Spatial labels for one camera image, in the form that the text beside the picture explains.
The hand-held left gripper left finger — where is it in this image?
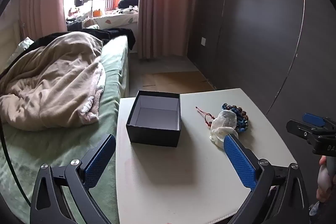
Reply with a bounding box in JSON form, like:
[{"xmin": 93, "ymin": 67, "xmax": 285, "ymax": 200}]
[{"xmin": 30, "ymin": 134, "xmax": 116, "ymax": 224}]

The clear plastic bag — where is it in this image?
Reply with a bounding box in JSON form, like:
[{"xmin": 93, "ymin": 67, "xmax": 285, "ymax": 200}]
[{"xmin": 210, "ymin": 111, "xmax": 240, "ymax": 147}]

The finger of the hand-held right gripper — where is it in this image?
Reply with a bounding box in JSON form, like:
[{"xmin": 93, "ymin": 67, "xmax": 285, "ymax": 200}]
[
  {"xmin": 286, "ymin": 120, "xmax": 319, "ymax": 145},
  {"xmin": 302, "ymin": 113, "xmax": 336, "ymax": 132}
]

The black cushion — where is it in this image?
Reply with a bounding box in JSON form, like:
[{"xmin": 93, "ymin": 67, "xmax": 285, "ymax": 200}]
[{"xmin": 117, "ymin": 0, "xmax": 139, "ymax": 9}]

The bed with green sheet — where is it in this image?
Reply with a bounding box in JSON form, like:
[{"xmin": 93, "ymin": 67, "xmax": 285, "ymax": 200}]
[{"xmin": 0, "ymin": 34, "xmax": 130, "ymax": 224}]

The beige blanket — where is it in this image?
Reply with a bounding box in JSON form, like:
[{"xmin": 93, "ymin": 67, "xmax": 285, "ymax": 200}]
[{"xmin": 0, "ymin": 31, "xmax": 107, "ymax": 131}]

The black cloth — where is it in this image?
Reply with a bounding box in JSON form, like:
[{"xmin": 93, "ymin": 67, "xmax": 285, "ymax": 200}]
[{"xmin": 26, "ymin": 27, "xmax": 135, "ymax": 52}]

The leaf print window cushion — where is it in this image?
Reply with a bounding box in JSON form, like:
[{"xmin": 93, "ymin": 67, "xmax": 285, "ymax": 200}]
[{"xmin": 66, "ymin": 12, "xmax": 139, "ymax": 31}]

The flat cardboard sheet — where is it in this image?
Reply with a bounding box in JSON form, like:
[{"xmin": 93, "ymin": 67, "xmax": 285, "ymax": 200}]
[{"xmin": 142, "ymin": 70, "xmax": 215, "ymax": 94}]

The red cord bracelet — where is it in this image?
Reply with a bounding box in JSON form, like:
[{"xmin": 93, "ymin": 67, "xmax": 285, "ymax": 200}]
[{"xmin": 196, "ymin": 106, "xmax": 214, "ymax": 128}]

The brown rudraksha bead bracelet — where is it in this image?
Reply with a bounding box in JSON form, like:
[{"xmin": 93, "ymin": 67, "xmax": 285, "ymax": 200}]
[{"xmin": 222, "ymin": 103, "xmax": 248, "ymax": 133}]

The dark brown wardrobe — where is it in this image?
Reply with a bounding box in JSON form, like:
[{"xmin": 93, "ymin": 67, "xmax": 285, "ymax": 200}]
[{"xmin": 187, "ymin": 0, "xmax": 336, "ymax": 125}]

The black cardboard box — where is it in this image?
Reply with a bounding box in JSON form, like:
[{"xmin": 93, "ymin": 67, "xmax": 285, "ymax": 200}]
[{"xmin": 126, "ymin": 90, "xmax": 181, "ymax": 148}]

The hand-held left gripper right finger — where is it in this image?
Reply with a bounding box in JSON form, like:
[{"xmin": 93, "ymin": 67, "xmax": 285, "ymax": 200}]
[{"xmin": 223, "ymin": 133, "xmax": 310, "ymax": 224}]

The white pillow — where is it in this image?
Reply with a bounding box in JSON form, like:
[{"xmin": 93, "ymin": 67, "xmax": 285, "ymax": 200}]
[{"xmin": 13, "ymin": 37, "xmax": 35, "ymax": 57}]

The person's right hand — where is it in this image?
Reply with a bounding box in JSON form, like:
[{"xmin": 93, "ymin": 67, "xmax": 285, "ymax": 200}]
[{"xmin": 316, "ymin": 156, "xmax": 336, "ymax": 202}]

